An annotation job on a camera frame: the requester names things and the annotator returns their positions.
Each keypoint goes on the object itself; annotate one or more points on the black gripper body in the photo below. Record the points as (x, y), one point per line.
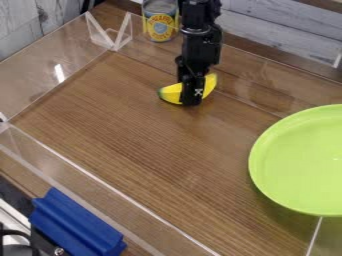
(200, 52)

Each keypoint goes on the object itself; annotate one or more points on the yellow toy banana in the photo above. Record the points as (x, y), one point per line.
(170, 93)

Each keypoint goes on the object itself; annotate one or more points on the green plastic plate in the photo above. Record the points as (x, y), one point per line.
(295, 161)

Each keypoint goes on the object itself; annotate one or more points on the clear acrylic wall panel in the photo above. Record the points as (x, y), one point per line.
(35, 169)

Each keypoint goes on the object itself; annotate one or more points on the yellow labelled tin can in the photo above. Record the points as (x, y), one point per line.
(160, 19)

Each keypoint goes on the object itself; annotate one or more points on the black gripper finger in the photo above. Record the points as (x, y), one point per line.
(192, 90)

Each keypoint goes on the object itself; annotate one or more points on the clear acrylic triangle bracket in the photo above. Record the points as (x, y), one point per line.
(110, 38)

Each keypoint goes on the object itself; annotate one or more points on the blue plastic block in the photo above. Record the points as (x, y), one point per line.
(72, 227)

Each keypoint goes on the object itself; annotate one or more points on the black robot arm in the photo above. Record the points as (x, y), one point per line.
(199, 14)

